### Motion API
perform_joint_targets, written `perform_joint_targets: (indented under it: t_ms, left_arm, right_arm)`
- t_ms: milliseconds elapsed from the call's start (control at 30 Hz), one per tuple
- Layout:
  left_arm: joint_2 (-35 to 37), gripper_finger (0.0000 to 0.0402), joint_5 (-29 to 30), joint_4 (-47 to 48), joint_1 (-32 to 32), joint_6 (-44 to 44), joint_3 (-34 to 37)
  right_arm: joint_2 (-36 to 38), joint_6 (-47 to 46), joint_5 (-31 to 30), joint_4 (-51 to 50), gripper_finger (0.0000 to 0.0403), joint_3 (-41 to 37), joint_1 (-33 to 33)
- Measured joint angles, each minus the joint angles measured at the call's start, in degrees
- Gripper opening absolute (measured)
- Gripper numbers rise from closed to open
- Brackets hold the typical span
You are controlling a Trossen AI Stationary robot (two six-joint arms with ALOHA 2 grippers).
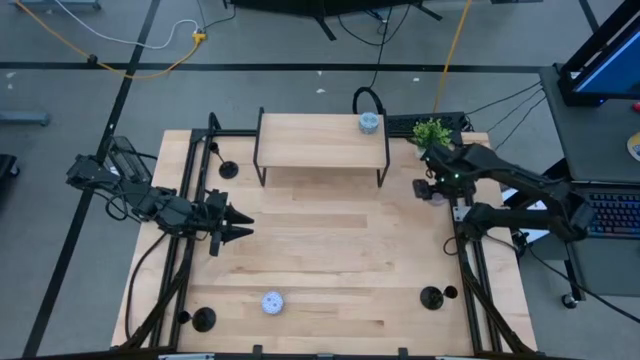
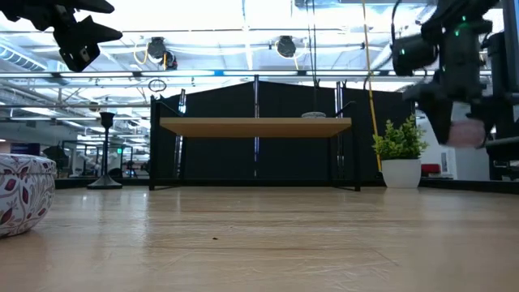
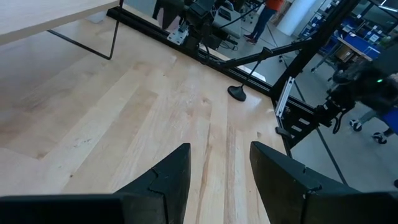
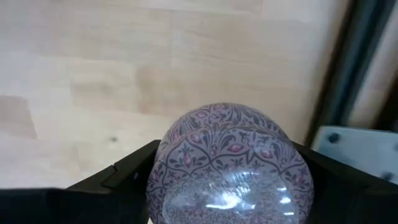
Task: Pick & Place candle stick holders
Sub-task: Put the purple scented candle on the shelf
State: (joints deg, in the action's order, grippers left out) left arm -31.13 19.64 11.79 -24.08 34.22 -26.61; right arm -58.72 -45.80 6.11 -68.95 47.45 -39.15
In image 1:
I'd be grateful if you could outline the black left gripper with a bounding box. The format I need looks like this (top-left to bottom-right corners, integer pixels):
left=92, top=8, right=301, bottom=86
left=195, top=188, right=255, bottom=245

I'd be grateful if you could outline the white tin with leaf pattern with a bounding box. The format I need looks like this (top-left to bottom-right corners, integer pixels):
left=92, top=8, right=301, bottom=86
left=260, top=291, right=286, bottom=316

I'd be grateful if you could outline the blue and white patterned tin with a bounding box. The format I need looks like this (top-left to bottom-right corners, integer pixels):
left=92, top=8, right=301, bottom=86
left=358, top=111, right=380, bottom=135

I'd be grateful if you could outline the green plant in white pot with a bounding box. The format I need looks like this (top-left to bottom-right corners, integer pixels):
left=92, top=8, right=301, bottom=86
left=408, top=117, right=454, bottom=159

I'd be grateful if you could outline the white paper sheet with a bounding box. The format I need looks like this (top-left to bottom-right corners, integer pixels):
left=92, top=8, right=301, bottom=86
left=501, top=187, right=549, bottom=245

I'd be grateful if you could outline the black vented control box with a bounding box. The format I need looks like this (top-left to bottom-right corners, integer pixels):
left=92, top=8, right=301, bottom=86
left=107, top=135, right=154, bottom=184

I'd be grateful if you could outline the dark grey side desk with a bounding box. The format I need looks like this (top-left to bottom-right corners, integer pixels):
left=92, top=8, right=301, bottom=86
left=519, top=64, right=640, bottom=310

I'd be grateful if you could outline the backlit black keyboard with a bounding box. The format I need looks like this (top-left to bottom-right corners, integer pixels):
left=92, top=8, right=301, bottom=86
left=587, top=192, right=640, bottom=239

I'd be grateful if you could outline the black computer monitor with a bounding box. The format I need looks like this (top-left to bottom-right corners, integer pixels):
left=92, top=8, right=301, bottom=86
left=557, top=0, right=640, bottom=107

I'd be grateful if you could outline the black partition screen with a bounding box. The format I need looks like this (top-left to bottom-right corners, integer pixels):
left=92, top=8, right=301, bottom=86
left=224, top=0, right=444, bottom=41

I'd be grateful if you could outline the black wheeled object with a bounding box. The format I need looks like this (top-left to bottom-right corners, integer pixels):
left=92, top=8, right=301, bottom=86
left=0, top=153, right=20, bottom=180

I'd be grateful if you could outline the grey metal floor base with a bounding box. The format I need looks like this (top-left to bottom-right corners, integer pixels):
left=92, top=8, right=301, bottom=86
left=0, top=110, right=50, bottom=127

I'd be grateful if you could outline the black left frame rail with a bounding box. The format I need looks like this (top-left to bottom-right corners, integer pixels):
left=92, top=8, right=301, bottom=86
left=119, top=112, right=259, bottom=351

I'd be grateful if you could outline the black frame rail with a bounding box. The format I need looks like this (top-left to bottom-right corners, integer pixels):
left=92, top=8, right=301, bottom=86
left=447, top=199, right=536, bottom=354
left=119, top=112, right=259, bottom=351

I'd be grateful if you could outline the black right frame rail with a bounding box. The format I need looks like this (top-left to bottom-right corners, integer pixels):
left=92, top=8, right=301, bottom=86
left=447, top=199, right=536, bottom=354

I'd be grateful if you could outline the wooden shelf with black frame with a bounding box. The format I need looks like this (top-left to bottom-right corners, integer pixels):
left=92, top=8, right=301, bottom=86
left=252, top=106, right=392, bottom=189

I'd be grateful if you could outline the thick black cable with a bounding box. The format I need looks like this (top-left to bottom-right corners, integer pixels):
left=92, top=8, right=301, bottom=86
left=123, top=230, right=169, bottom=341

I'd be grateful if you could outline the black looped cable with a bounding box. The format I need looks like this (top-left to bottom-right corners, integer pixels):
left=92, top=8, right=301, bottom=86
left=351, top=4, right=396, bottom=117

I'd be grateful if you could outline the yellow hanging cable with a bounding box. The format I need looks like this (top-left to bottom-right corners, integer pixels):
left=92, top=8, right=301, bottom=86
left=432, top=0, right=474, bottom=114

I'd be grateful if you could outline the orange extension cable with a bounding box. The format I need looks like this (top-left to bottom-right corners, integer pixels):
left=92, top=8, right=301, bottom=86
left=13, top=0, right=207, bottom=80

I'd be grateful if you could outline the white floor cable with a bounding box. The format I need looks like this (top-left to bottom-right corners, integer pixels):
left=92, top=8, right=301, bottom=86
left=53, top=0, right=200, bottom=51

